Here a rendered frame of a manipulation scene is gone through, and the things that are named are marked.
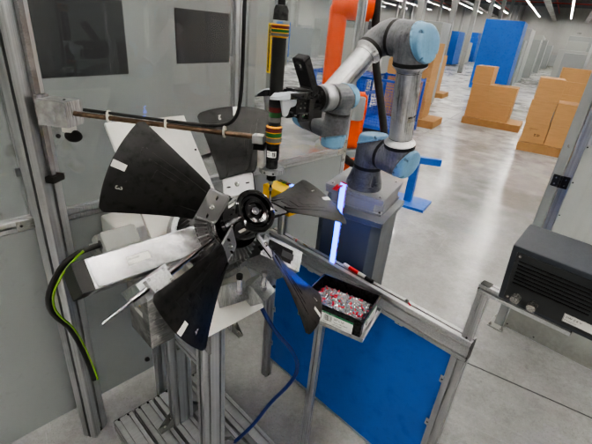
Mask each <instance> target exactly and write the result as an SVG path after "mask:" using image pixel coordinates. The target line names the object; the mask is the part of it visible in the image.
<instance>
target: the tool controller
mask: <svg viewBox="0 0 592 444"><path fill-rule="evenodd" d="M499 297H500V298H502V299H503V300H506V301H509V302H511V303H513V304H515V305H516V306H518V307H521V308H524V309H526V310H528V311H530V312H531V313H533V314H535V315H538V316H541V317H543V318H544V319H546V320H548V321H550V322H553V323H556V324H558V325H559V326H561V327H563V328H565V329H568V330H571V331H572V332H574V333H576V334H578V335H580V336H582V337H585V338H587V339H589V340H591V341H592V245H590V244H588V243H585V242H583V241H580V240H576V239H573V238H570V237H567V236H565V235H562V234H559V233H555V232H553V231H550V230H547V229H544V228H542V227H539V226H535V225H529V226H528V227H527V229H526V230H525V231H524V232H523V234H522V235H521V236H520V238H519V239H518V240H517V241H516V243H515V244H514V245H513V248H512V252H511V255H510V257H509V261H508V264H507V269H506V272H505V275H504V278H503V281H502V284H501V287H500V290H499Z"/></svg>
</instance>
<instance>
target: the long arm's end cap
mask: <svg viewBox="0 0 592 444"><path fill-rule="evenodd" d="M63 278H64V280H65V283H66V285H67V287H68V289H69V292H70V296H71V297H72V300H73V301H76V300H80V299H83V298H85V297H86V296H88V295H89V294H90V293H92V292H93V291H94V290H96V288H95V286H94V283H93V280H92V278H91V275H90V272H89V270H88V268H87V266H86V263H85V260H84V259H83V260H80V261H77V262H74V263H70V265H69V266H68V267H67V268H66V270H65V274H64V275H63Z"/></svg>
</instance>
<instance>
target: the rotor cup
mask: <svg viewBox="0 0 592 444"><path fill-rule="evenodd" d="M232 203H234V205H233V206H232V207H230V208H229V209H228V207H229V205H231V204H232ZM254 207H256V208H258V210H259V213H258V214H257V215H255V214H254V213H253V212H252V209H253V208H254ZM274 219H275V212H274V208H273V205H272V203H271V201H270V199H269V198H268V197H267V196H266V195H265V194H264V193H262V192H260V191H258V190H255V189H248V190H245V191H242V192H241V193H240V194H239V195H237V196H236V197H234V198H233V199H231V200H229V202H228V204H227V205H226V207H225V209H224V210H223V212H222V214H221V215H220V217H219V219H218V221H217V222H216V224H212V223H210V227H211V231H212V234H213V235H214V237H215V238H216V240H217V241H218V242H219V243H220V242H221V241H222V239H223V237H224V235H225V233H226V231H227V229H228V227H229V226H231V227H232V228H233V233H234V237H235V240H236V249H240V248H244V247H246V246H248V245H249V244H251V243H252V242H253V240H254V239H255V237H256V236H257V235H259V234H261V233H264V232H266V231H268V230H269V229H270V227H271V226H272V224H273V222H274ZM243 228H245V229H246V231H244V232H242V233H239V231H240V230H241V229H243Z"/></svg>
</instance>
